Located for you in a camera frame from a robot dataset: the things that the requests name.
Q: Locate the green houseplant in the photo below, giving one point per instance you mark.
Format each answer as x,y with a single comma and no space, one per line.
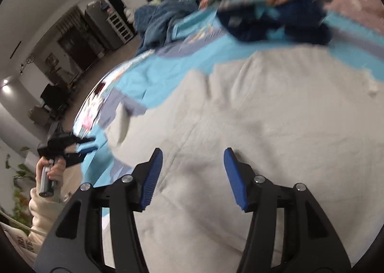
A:
18,189

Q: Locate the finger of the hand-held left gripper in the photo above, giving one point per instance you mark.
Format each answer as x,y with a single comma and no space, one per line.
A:
84,141
78,156

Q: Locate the white cabinet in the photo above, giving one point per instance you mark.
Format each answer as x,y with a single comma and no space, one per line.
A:
120,27

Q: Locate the black chair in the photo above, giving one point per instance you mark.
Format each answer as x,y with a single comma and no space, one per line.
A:
54,97

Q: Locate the person's left hand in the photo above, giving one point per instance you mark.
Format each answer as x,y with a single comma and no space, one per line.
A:
58,172

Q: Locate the grey refrigerator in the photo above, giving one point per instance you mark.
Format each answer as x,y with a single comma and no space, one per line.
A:
96,21

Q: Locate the navy patterned garment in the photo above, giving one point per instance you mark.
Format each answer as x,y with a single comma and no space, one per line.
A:
285,25

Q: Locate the cream sweatshirt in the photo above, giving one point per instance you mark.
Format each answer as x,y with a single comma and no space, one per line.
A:
255,105

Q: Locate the blue fleece garment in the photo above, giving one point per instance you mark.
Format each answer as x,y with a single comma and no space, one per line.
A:
156,21

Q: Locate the dark wooden door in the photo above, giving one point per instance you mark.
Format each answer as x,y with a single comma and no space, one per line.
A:
81,49

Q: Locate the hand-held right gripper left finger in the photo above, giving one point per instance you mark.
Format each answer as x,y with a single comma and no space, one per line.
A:
151,183

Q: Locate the person's left forearm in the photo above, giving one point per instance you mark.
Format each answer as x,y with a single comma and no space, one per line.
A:
42,213

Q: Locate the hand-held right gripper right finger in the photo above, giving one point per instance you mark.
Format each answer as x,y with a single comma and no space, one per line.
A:
235,180

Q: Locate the person's white printed top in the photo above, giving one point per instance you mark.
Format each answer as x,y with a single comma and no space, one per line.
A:
18,240

